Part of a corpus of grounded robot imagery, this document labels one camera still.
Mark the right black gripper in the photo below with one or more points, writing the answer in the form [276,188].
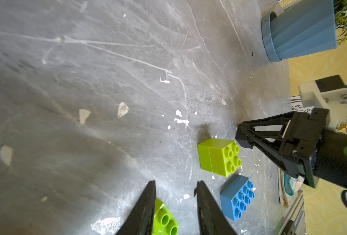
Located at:
[299,153]

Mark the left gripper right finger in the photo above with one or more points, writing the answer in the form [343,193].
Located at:
[210,217]

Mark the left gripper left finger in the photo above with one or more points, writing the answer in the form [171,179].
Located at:
[140,220]

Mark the green lego brick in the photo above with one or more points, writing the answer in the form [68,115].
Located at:
[219,156]
[164,223]

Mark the blue long lego brick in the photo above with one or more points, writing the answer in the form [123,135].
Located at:
[236,197]

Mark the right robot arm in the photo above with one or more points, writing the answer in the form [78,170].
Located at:
[331,162]

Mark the work glove with teal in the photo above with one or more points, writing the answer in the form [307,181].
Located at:
[287,187]

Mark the potted plant blue pot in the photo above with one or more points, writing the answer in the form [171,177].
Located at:
[305,28]

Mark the aluminium front rail frame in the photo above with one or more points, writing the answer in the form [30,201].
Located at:
[294,222]

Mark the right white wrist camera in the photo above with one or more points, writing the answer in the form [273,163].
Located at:
[327,93]

